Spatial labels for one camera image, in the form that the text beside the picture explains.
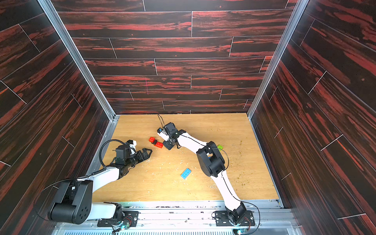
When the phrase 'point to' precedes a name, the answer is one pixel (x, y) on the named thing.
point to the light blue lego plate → (185, 174)
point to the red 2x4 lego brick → (159, 144)
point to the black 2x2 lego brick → (154, 142)
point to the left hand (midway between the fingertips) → (148, 152)
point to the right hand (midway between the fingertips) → (170, 140)
